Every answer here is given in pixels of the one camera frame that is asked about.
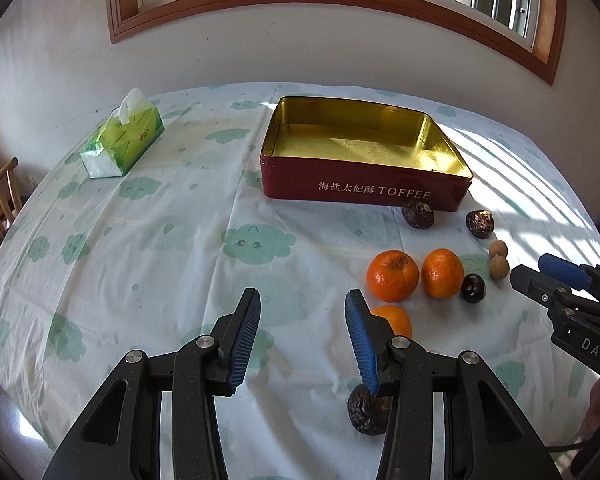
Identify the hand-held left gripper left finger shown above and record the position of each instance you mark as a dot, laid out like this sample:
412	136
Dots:
242	340

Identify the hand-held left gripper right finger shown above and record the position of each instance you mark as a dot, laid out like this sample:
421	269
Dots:
362	345

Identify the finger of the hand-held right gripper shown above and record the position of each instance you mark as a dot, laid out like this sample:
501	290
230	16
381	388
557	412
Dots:
562	270
530	282

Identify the brown longan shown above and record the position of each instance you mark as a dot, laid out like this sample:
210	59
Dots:
500	267
498	248

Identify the orange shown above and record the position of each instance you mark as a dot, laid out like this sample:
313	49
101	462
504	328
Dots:
395	321
392	276
442	273

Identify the dark wrinkled passion fruit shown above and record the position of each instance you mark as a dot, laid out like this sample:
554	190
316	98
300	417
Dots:
418	214
480	223
365	412

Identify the red tin box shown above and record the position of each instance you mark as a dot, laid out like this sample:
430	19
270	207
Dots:
355	190

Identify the white green cloud tablecloth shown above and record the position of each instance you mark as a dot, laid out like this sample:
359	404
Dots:
155	260

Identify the green tissue box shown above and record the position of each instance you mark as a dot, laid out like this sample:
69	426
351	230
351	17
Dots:
125	140

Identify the wooden chair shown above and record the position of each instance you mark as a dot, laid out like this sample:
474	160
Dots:
2	172

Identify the wooden framed window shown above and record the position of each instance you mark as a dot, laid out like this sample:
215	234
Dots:
330	5

